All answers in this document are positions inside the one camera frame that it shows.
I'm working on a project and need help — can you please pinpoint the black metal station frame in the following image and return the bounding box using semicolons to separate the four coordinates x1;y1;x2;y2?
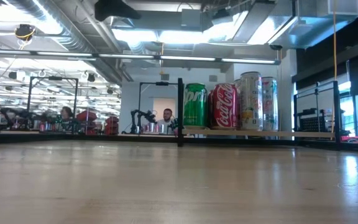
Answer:
25;76;80;124

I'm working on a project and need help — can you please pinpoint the black perforated rack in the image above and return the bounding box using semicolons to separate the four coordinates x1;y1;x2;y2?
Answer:
296;108;328;133

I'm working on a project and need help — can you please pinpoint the green Sprite can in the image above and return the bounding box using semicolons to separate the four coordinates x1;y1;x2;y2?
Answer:
183;82;208;129

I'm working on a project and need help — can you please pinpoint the translucent ceiling box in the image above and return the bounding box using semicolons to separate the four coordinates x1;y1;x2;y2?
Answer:
328;0;358;17

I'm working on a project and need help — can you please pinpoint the thin black metal frame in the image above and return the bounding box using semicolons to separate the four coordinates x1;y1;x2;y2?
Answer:
137;81;180;134

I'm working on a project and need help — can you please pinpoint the black yellow ceiling cable reel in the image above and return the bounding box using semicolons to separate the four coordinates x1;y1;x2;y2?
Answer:
14;24;37;42

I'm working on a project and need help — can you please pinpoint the slim white can yellow print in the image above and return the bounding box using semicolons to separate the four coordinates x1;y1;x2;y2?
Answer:
239;71;264;131

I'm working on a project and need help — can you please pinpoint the red Star Wars Coca-Cola can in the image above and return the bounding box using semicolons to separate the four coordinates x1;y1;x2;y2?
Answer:
211;83;239;131

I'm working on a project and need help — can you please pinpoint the slim white can red print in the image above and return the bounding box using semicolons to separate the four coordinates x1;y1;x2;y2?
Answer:
261;76;279;132

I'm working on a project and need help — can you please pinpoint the silver round ventilation duct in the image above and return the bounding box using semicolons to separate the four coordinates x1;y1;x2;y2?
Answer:
0;0;127;85

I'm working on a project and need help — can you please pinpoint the person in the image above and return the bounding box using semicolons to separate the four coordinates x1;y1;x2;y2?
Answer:
157;108;175;135
60;106;73;121

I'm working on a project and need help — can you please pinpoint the wooden shelf board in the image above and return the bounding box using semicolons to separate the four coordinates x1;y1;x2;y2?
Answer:
181;128;336;139

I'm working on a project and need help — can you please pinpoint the long ceiling light bar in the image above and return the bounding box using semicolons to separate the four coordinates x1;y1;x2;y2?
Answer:
0;48;282;65

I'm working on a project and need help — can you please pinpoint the shiny rectangular ventilation duct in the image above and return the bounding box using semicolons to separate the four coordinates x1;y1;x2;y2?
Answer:
231;0;358;49

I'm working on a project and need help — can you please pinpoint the red background bin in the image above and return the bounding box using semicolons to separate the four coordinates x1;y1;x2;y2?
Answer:
104;115;120;135

